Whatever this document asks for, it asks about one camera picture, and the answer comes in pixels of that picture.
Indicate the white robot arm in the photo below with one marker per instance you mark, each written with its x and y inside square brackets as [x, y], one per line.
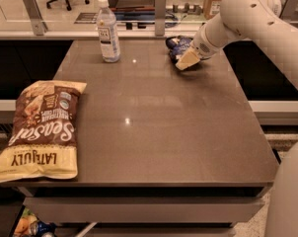
[258, 20]

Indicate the clear plastic water bottle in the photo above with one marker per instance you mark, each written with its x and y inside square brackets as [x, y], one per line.
[107, 30]

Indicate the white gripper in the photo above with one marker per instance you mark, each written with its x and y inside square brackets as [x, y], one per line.
[201, 45]

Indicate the blue chip bag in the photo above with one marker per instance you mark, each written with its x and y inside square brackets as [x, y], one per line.
[177, 46]

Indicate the middle metal glass post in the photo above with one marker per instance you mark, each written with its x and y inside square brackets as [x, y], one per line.
[160, 7]

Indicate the snack items under table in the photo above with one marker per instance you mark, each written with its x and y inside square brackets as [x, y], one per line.
[30, 226]

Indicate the right metal glass post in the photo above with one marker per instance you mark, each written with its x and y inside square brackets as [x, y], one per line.
[288, 9]

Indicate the metal glass post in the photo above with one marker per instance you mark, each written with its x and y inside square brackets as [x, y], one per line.
[37, 23]
[160, 7]
[288, 9]

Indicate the grey table drawer front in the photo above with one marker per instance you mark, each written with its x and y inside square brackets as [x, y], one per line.
[145, 209]

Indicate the left metal glass post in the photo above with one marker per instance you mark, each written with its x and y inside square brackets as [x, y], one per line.
[37, 23]

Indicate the brown chip bag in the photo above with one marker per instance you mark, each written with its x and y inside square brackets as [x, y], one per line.
[43, 141]

